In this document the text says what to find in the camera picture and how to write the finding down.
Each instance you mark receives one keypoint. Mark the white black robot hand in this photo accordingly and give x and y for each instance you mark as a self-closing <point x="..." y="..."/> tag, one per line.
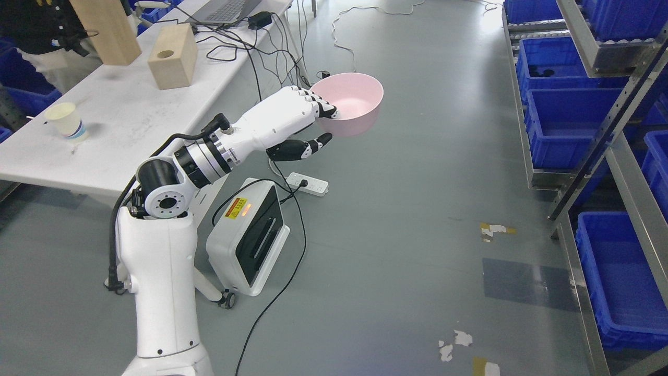
<point x="269" y="125"/>

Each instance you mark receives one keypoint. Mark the pink ikea bowl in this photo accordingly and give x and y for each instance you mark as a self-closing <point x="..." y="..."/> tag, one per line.
<point x="358" y="99"/>

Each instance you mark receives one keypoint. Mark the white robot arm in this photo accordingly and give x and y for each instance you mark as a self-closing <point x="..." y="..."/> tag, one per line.
<point x="152" y="251"/>

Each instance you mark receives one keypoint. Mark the white power strip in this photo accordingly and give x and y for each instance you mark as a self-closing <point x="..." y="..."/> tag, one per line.
<point x="307" y="184"/>

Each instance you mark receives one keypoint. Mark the black power adapter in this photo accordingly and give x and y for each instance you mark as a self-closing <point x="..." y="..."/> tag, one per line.
<point x="259" y="20"/>

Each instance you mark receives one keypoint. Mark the small wooden block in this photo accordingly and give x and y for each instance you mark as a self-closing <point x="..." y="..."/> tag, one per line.
<point x="173" y="57"/>

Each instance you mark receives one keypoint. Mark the white power station box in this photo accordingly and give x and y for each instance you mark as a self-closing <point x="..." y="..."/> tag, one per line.
<point x="248" y="238"/>

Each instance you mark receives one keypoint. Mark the grey laptop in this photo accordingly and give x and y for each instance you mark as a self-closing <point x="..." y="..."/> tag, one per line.
<point x="224" y="12"/>

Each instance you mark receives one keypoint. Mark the white folding table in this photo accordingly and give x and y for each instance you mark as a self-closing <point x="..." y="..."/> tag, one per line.
<point x="128" y="117"/>

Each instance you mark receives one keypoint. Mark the tall wooden block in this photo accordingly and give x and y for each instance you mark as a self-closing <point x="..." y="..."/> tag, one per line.
<point x="111" y="32"/>

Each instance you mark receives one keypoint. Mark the paper cup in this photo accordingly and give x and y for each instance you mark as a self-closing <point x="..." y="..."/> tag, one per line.
<point x="65" y="118"/>

